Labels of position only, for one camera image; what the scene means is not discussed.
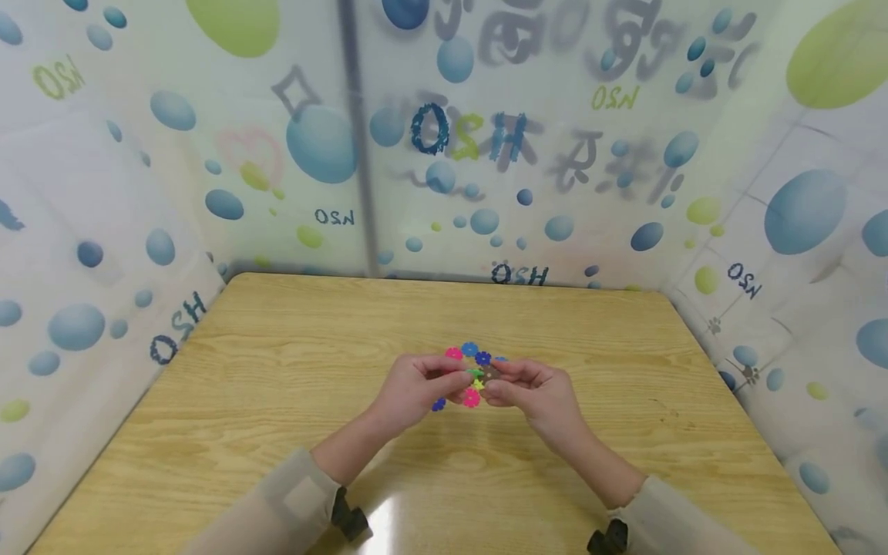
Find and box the person's left hand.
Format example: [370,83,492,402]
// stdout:
[369,353,476,442]

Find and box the person's right hand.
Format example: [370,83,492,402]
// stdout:
[482,358,592,457]

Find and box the person's right forearm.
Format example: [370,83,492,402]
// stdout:
[535,430,771,555]

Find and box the person's left forearm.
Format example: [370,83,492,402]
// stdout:
[181,412,405,555]

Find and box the pile of colourful flower discs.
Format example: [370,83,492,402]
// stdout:
[430,341,512,412]

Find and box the black wrist band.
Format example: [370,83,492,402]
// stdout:
[330,486,374,543]
[586,518,631,555]

